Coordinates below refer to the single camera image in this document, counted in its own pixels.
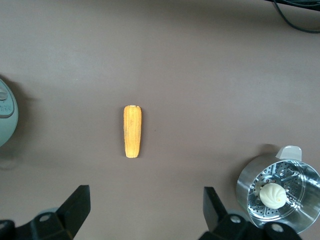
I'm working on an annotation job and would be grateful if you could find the steel electric cooking pot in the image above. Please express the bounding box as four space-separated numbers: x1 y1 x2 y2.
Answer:
0 77 20 148

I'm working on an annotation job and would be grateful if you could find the brown table cover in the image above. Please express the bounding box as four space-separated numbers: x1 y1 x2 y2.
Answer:
0 0 320 240

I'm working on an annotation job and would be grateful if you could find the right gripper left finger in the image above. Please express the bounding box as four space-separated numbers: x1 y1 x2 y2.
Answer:
14 184 91 240

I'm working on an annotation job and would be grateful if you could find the perforated steel steamer insert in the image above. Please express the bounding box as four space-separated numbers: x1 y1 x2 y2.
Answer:
247 161 318 221

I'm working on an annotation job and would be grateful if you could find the steel steamer pot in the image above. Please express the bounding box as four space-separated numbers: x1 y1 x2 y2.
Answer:
236 144 320 235

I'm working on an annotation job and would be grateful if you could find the white steamed bun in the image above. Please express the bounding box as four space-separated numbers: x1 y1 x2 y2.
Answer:
259 183 287 210

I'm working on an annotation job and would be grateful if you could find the yellow corn cob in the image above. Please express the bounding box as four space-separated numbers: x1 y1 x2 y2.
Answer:
123 104 143 159

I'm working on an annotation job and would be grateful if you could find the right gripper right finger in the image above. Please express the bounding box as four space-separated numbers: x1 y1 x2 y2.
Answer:
198 186 266 240

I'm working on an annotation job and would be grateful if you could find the black cable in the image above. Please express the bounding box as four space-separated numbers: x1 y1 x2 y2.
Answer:
272 0 320 34

